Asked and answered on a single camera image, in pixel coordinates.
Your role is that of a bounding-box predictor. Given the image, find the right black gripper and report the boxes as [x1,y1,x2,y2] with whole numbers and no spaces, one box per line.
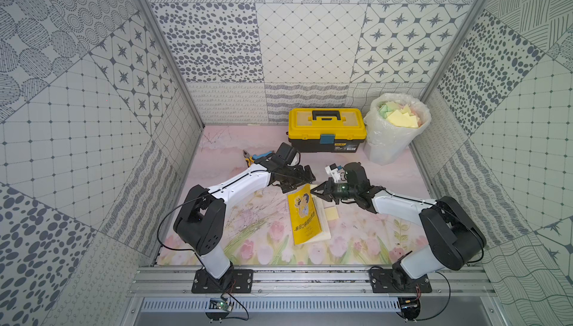
[309,177,357,204]

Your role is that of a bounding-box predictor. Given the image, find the pale yellow sticky note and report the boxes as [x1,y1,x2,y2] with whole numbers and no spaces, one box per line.
[325,207,340,221]

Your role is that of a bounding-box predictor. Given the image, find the yellow children's book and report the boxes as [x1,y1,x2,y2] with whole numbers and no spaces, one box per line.
[287,184,331,245]

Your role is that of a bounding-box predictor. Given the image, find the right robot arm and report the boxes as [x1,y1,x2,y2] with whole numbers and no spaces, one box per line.
[311,163,486,283]

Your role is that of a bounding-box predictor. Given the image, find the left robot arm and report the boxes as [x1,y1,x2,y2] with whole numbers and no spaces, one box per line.
[173,142,316,281]

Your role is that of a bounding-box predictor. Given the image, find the discarded sticky notes pile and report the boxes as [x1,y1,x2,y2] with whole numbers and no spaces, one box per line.
[378,102,422,128]

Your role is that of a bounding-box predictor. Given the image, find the blue plastic tool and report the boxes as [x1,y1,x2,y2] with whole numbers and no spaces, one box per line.
[251,151,274,161]

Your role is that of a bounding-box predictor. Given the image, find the yellow black toolbox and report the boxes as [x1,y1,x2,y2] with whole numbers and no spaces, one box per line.
[287,108,367,153]

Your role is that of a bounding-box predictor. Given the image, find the white bin with plastic liner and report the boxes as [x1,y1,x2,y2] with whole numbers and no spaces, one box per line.
[364,93,431,165]

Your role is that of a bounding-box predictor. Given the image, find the right black controller box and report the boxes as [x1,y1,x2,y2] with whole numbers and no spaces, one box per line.
[397,298,421,321]

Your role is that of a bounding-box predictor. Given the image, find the left green circuit board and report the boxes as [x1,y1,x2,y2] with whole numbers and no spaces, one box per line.
[205,299,234,322]

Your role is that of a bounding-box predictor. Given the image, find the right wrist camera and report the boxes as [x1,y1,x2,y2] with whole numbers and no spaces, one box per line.
[325,163,346,184]

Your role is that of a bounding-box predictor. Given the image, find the yellow handled pliers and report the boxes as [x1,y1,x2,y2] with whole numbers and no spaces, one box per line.
[243,150,255,167]

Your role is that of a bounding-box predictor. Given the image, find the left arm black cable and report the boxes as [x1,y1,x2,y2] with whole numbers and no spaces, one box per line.
[156,193,211,253]

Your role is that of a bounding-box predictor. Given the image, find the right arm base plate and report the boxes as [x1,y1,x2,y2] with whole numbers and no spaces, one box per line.
[368,267,432,294]

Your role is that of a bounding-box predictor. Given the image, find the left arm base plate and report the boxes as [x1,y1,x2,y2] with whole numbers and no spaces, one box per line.
[192,268,254,294]

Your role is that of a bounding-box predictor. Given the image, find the aluminium mounting rail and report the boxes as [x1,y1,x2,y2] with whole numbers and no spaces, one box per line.
[127,266,495,297]

